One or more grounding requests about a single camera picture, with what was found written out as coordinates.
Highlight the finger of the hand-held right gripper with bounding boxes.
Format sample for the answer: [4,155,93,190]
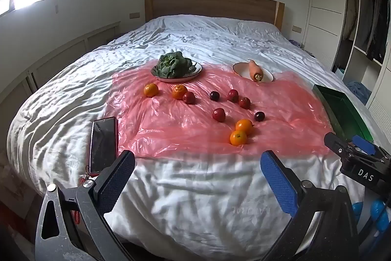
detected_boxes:
[352,135,376,157]
[324,132,357,161]

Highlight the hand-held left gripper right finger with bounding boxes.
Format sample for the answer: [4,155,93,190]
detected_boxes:
[260,150,360,261]

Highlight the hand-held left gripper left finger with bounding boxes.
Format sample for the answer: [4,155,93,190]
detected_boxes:
[34,150,136,261]

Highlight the green tray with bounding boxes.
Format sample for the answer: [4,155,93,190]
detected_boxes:
[312,84,374,143]

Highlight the orange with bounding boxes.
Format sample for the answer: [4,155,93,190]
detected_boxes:
[172,84,188,100]
[230,130,248,147]
[143,83,160,98]
[235,119,254,136]

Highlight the black smartphone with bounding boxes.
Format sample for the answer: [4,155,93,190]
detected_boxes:
[88,116,118,175]

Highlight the blue plastic object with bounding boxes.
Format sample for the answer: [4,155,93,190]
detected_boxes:
[351,199,391,238]

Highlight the blue towel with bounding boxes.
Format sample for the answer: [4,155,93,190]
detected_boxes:
[346,80,373,103]

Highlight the red plastic sheet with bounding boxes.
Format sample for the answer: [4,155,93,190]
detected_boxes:
[107,64,334,158]

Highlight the bed with white duvet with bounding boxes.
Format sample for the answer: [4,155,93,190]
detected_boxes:
[6,15,379,252]

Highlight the orange carrot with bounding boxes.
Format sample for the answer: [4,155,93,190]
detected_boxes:
[248,59,264,82]

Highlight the hanging dark clothes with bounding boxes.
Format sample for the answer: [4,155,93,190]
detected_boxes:
[340,0,391,63]

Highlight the green bok choy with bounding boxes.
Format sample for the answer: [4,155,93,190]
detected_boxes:
[155,51,198,79]

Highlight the white plate with dark rim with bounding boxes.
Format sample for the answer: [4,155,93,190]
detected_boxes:
[151,60,203,83]

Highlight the white wardrobe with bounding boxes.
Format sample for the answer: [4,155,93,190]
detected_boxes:
[304,0,391,110]

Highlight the wooden headboard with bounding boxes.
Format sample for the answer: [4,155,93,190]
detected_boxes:
[144,0,285,31]

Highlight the red phone strap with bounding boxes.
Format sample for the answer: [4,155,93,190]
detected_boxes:
[70,168,93,225]

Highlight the white low wall cabinet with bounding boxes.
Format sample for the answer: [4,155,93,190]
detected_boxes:
[0,21,121,104]

